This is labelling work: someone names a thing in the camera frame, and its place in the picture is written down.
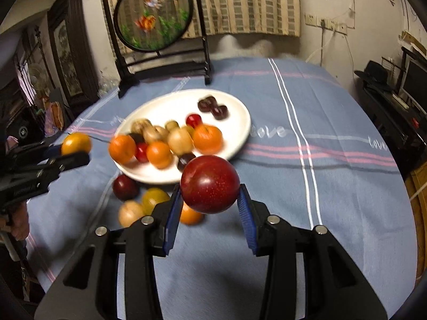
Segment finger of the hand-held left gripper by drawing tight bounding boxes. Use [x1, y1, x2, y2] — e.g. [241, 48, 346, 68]
[43, 151, 90, 178]
[15, 141, 64, 158]

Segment dark wrinkled fruit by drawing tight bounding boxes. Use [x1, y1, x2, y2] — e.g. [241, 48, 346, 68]
[211, 104, 229, 121]

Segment orange bag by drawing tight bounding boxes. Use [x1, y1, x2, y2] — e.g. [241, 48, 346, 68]
[45, 102, 65, 137]

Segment red tomato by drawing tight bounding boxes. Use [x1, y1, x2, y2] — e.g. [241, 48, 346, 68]
[134, 142, 149, 163]
[112, 174, 140, 201]

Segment round screen on black stand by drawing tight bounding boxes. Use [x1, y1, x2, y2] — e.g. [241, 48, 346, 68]
[102, 0, 214, 99]

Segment black hat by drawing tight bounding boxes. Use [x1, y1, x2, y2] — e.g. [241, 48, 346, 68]
[354, 60, 396, 90]

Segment beige striped curtain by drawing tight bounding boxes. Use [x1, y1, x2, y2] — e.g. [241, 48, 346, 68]
[98, 0, 301, 55]

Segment striped pepino melon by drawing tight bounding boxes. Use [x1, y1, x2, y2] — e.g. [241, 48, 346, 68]
[131, 119, 154, 136]

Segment dark brown mangosteen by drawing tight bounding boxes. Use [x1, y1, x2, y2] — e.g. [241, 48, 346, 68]
[197, 96, 217, 113]

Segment yellow-orange orange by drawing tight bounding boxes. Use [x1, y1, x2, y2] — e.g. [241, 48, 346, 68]
[61, 132, 92, 156]

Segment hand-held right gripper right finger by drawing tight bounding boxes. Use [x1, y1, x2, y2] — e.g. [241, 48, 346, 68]
[236, 183, 389, 320]

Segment white cable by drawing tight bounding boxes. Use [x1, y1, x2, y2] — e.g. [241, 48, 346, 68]
[305, 28, 334, 64]

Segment small red plum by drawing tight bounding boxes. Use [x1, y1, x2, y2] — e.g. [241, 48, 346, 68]
[185, 113, 203, 129]

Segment small orange tangerine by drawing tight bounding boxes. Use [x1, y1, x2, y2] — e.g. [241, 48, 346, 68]
[178, 202, 205, 225]

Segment white oval plate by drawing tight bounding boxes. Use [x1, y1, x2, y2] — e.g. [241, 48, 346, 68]
[113, 88, 251, 185]

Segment small dark purple plum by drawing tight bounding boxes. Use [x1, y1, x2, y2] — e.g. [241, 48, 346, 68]
[177, 152, 197, 173]

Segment large red speckled plum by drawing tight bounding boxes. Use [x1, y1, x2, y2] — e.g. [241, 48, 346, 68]
[180, 155, 241, 214]

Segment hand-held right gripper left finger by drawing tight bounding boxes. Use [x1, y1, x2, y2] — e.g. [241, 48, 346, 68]
[33, 184, 184, 320]

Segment blue striped tablecloth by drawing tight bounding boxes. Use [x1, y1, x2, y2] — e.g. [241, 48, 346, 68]
[25, 57, 419, 320]

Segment computer monitor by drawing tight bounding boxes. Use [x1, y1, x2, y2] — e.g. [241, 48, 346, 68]
[402, 57, 427, 110]

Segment dark framed painting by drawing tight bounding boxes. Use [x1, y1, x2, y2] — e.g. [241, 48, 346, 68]
[47, 0, 99, 107]

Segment round orange tangerine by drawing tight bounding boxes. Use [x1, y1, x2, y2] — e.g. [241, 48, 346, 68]
[146, 141, 174, 169]

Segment large orange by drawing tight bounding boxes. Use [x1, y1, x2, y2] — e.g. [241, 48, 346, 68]
[108, 134, 137, 165]

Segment cardboard pieces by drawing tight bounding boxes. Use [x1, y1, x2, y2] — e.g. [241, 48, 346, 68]
[400, 31, 427, 55]

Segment clear plastic bag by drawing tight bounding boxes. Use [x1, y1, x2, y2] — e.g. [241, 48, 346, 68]
[98, 77, 121, 97]

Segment electric fan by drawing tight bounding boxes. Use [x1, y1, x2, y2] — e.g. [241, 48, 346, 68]
[27, 63, 47, 90]

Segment brown round fruit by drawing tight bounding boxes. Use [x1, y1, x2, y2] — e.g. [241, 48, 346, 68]
[167, 127, 195, 155]

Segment small pale tan fruit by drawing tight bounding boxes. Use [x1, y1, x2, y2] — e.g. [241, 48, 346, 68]
[143, 126, 169, 145]

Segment tangerine with green stem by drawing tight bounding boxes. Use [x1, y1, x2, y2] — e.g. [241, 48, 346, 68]
[192, 124, 223, 154]

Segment white fluffy cushion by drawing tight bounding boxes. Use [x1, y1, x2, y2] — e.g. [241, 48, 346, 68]
[213, 34, 301, 61]

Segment person's left hand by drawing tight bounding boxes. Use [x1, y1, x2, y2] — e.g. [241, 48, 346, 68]
[5, 202, 31, 241]

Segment large tan fruit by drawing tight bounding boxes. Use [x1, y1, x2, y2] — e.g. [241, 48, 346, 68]
[118, 200, 145, 228]

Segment black desk rack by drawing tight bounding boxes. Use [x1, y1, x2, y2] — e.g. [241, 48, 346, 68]
[355, 47, 427, 177]

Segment green-yellow citrus fruit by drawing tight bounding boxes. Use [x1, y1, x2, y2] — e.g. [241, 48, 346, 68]
[141, 188, 171, 215]

